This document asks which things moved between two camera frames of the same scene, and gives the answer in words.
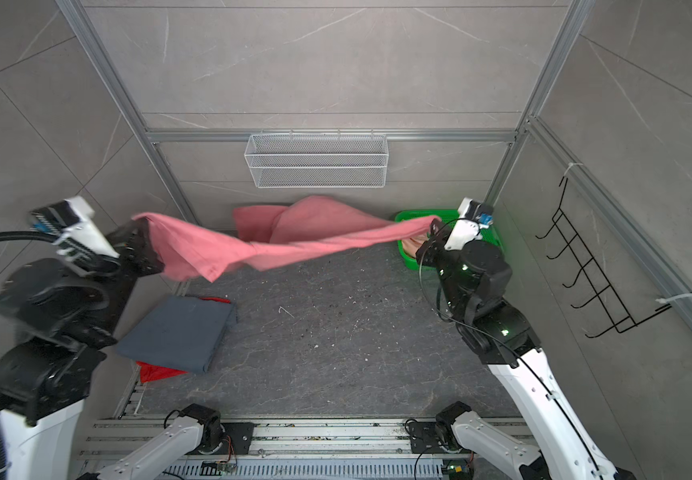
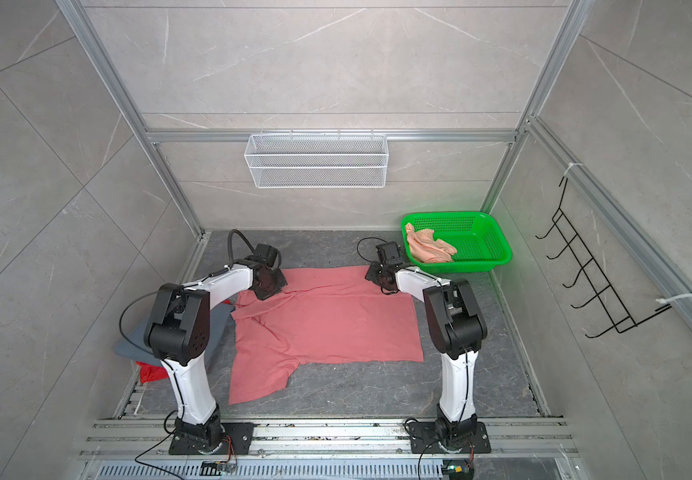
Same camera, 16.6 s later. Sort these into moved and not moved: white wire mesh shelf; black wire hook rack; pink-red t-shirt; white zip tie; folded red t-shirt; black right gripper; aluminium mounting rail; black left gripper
Moved: black left gripper; pink-red t-shirt; black right gripper
Not moved: folded red t-shirt; white zip tie; black wire hook rack; white wire mesh shelf; aluminium mounting rail
